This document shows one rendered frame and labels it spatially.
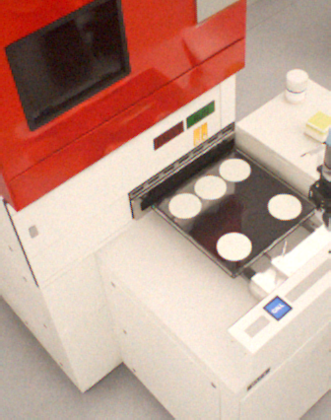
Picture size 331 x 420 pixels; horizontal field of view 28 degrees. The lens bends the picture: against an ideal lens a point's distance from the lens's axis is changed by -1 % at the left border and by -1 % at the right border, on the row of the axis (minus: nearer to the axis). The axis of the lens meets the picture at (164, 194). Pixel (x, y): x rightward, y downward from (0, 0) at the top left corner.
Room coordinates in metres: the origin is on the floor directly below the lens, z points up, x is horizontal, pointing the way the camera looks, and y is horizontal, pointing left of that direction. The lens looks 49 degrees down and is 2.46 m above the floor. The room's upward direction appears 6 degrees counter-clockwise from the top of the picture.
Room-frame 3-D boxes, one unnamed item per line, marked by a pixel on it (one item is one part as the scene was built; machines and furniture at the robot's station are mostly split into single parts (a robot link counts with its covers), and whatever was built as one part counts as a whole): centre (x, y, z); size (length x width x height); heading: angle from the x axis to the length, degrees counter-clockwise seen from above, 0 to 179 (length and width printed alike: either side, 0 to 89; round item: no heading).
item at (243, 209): (1.29, -0.21, 0.90); 0.34 x 0.34 x 0.01; 36
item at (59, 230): (1.36, 0.08, 1.02); 0.82 x 0.03 x 0.40; 126
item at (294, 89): (1.68, -0.48, 1.01); 0.07 x 0.07 x 0.10
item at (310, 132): (1.48, -0.52, 1.00); 0.07 x 0.07 x 0.07; 40
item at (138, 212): (1.45, -0.08, 0.89); 0.44 x 0.02 x 0.10; 126
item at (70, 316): (1.63, 0.28, 0.41); 0.82 x 0.71 x 0.82; 126
